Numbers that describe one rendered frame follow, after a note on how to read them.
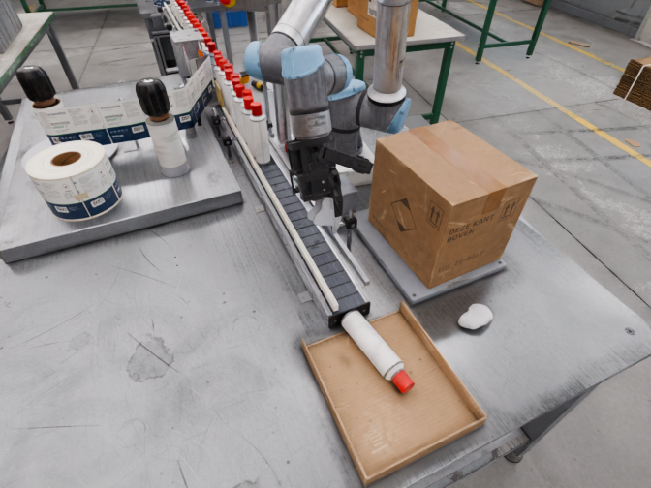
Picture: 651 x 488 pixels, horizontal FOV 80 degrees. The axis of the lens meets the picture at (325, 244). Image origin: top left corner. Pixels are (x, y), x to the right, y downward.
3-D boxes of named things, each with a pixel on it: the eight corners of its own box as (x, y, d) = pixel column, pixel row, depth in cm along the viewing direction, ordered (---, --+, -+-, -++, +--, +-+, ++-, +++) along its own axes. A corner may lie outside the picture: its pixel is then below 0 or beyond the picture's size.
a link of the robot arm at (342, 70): (309, 46, 83) (284, 48, 74) (358, 55, 79) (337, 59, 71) (306, 85, 87) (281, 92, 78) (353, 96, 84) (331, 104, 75)
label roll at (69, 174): (128, 207, 116) (108, 166, 106) (53, 229, 109) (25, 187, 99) (117, 174, 129) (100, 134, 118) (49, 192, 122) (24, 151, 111)
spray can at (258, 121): (254, 158, 136) (245, 101, 121) (268, 155, 137) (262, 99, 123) (257, 166, 132) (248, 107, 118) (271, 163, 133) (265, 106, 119)
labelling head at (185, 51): (184, 96, 171) (168, 32, 153) (214, 91, 175) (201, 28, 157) (190, 109, 162) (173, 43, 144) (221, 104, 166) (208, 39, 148)
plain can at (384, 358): (336, 324, 89) (394, 398, 77) (350, 307, 88) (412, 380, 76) (348, 326, 93) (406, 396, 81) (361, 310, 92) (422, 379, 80)
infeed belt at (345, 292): (199, 76, 199) (197, 68, 196) (215, 73, 201) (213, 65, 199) (333, 324, 91) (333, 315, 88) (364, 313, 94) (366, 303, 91)
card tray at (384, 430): (302, 348, 88) (301, 338, 85) (400, 310, 95) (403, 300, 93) (364, 487, 68) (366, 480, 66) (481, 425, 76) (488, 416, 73)
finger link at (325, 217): (313, 239, 83) (306, 198, 79) (338, 231, 84) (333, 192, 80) (319, 244, 80) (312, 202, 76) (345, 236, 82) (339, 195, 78)
